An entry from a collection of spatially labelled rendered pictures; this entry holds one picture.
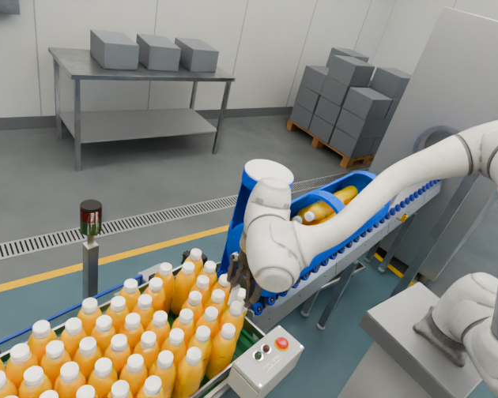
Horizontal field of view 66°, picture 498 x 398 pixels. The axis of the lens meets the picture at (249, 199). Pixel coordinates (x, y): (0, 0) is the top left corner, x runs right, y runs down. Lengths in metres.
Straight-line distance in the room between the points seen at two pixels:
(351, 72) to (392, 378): 3.96
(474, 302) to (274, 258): 0.77
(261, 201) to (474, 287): 0.76
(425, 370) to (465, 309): 0.23
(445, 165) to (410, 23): 6.13
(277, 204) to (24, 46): 3.63
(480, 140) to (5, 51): 3.91
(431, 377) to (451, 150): 0.74
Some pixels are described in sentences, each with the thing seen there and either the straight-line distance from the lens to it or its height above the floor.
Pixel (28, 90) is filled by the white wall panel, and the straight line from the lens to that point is 4.40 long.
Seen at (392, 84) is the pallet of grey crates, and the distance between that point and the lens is 5.14.
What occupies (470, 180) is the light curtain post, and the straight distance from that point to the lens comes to 2.46.
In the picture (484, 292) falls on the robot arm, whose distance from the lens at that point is 1.37.
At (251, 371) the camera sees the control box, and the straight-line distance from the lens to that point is 1.10.
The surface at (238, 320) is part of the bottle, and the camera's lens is 1.20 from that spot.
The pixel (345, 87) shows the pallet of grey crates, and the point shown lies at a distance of 5.03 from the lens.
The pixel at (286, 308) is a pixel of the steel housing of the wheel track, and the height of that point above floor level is 0.87.
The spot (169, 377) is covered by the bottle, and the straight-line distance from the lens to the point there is 1.10.
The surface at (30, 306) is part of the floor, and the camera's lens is 2.67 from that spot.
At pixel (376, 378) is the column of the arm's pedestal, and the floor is 0.82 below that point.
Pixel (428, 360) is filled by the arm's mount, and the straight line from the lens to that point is 1.43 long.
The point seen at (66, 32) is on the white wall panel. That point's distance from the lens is 4.30.
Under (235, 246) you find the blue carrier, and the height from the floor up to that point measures 1.09.
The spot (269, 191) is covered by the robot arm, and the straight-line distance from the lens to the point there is 0.88.
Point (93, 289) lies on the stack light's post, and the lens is 1.49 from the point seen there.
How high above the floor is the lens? 2.00
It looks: 32 degrees down
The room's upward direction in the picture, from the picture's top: 15 degrees clockwise
